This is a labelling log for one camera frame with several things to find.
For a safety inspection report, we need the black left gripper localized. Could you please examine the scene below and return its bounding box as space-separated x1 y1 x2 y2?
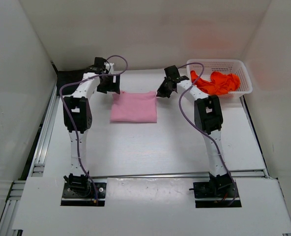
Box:
96 73 120 94

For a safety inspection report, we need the pink t shirt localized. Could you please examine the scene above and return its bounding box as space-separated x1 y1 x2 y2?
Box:
110 91 157 123

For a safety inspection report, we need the black t shirt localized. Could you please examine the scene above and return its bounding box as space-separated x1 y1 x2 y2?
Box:
56 69 85 96

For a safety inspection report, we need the orange t shirt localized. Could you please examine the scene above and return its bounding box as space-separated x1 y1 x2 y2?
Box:
190 70 240 96

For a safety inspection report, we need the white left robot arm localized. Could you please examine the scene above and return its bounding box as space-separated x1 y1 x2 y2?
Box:
62 57 120 176

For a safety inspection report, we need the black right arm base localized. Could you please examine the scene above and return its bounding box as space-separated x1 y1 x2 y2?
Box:
189 174 242 208

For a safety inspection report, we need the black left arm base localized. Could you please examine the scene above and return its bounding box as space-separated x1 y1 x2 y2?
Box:
60 174 107 207

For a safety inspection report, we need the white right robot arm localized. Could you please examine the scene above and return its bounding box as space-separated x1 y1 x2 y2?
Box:
156 65 233 197

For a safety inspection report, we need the white plastic laundry basket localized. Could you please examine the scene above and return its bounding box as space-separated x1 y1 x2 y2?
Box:
186 59 253 99

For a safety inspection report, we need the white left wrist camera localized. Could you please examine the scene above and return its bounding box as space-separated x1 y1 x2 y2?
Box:
105 62 114 74

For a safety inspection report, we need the aluminium table edge rail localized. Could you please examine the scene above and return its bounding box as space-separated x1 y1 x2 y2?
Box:
32 169 266 179

